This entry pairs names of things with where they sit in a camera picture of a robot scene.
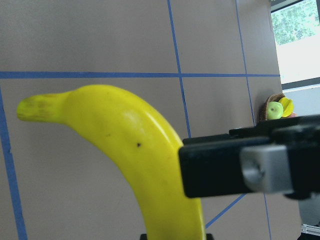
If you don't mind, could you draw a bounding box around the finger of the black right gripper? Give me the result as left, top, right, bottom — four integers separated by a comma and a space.
178, 134, 294, 198

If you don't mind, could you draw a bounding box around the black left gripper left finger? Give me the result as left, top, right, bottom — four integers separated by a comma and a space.
139, 233, 148, 240

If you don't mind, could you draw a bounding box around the brown wicker basket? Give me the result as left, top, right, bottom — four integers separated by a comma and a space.
257, 93, 285, 122

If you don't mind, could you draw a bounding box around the green apple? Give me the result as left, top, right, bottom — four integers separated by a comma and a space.
266, 101, 283, 120

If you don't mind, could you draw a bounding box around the short yellow banana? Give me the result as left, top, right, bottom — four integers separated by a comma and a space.
278, 97, 294, 118

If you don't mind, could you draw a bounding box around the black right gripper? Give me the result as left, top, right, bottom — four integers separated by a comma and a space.
229, 115, 320, 200

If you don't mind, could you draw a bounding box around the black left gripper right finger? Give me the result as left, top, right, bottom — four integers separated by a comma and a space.
206, 233, 214, 240

